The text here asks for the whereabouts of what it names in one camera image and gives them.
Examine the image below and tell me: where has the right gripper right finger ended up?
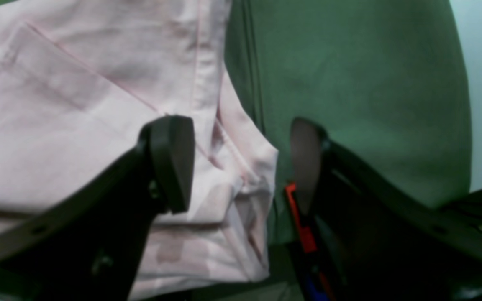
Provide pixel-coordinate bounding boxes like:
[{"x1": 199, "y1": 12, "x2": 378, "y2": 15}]
[{"x1": 290, "y1": 117, "x2": 482, "y2": 301}]

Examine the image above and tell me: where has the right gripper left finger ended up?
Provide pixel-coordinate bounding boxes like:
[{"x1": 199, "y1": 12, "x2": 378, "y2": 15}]
[{"x1": 0, "y1": 115, "x2": 195, "y2": 301}]

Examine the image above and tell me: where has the pink printed t-shirt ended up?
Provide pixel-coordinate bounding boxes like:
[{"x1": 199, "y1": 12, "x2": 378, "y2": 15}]
[{"x1": 0, "y1": 0, "x2": 278, "y2": 301}]

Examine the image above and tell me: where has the red clamp right edge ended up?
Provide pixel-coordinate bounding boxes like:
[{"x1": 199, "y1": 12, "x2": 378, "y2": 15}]
[{"x1": 284, "y1": 183, "x2": 337, "y2": 301}]

